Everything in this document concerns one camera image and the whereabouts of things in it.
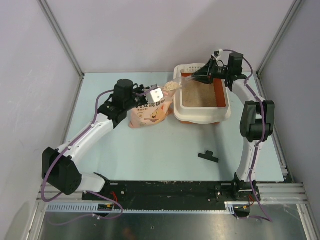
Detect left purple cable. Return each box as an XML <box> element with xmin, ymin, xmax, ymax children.
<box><xmin>40</xmin><ymin>84</ymin><xmax>158</xmax><ymax>223</ymax></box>

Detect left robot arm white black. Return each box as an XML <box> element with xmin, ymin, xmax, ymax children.
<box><xmin>41</xmin><ymin>79</ymin><xmax>157</xmax><ymax>202</ymax></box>

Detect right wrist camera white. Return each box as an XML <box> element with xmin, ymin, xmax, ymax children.
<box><xmin>211</xmin><ymin>49</ymin><xmax>224</xmax><ymax>61</ymax></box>

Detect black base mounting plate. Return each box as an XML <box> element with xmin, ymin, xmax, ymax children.
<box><xmin>82</xmin><ymin>180</ymin><xmax>261</xmax><ymax>211</ymax></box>

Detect pink cat litter bag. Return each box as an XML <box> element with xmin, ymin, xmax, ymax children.
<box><xmin>128</xmin><ymin>90</ymin><xmax>176</xmax><ymax>129</ymax></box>

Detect cream orange litter box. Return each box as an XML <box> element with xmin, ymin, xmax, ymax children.
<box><xmin>173</xmin><ymin>63</ymin><xmax>231</xmax><ymax>125</ymax></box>

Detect aluminium frame rail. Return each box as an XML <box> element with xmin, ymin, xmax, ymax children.
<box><xmin>44</xmin><ymin>183</ymin><xmax>309</xmax><ymax>204</ymax></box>

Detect right aluminium corner post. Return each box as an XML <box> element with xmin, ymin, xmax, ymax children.
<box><xmin>255</xmin><ymin>0</ymin><xmax>305</xmax><ymax>76</ymax></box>

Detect left aluminium corner post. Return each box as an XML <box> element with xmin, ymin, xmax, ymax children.
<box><xmin>37</xmin><ymin>0</ymin><xmax>84</xmax><ymax>79</ymax></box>

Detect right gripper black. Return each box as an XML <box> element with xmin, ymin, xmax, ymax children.
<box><xmin>191</xmin><ymin>58</ymin><xmax>231</xmax><ymax>85</ymax></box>

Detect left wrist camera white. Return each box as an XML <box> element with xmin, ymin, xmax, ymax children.
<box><xmin>145</xmin><ymin>84</ymin><xmax>164</xmax><ymax>104</ymax></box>

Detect aluminium corner post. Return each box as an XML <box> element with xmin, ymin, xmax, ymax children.
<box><xmin>255</xmin><ymin>0</ymin><xmax>305</xmax><ymax>76</ymax></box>
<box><xmin>37</xmin><ymin>0</ymin><xmax>84</xmax><ymax>79</ymax></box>

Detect black bag sealing clip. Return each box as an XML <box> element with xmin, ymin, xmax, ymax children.
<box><xmin>197</xmin><ymin>150</ymin><xmax>219</xmax><ymax>163</ymax></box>

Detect white slotted cable duct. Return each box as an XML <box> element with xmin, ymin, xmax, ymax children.
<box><xmin>46</xmin><ymin>201</ymin><xmax>236</xmax><ymax>214</ymax></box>

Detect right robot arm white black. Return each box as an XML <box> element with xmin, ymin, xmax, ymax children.
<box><xmin>191</xmin><ymin>49</ymin><xmax>275</xmax><ymax>201</ymax></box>

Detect clear plastic scoop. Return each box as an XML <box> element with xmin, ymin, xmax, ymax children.
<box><xmin>162</xmin><ymin>76</ymin><xmax>194</xmax><ymax>92</ymax></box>

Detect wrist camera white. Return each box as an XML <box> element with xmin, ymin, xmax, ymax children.
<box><xmin>211</xmin><ymin>49</ymin><xmax>224</xmax><ymax>61</ymax></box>
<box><xmin>145</xmin><ymin>84</ymin><xmax>164</xmax><ymax>104</ymax></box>

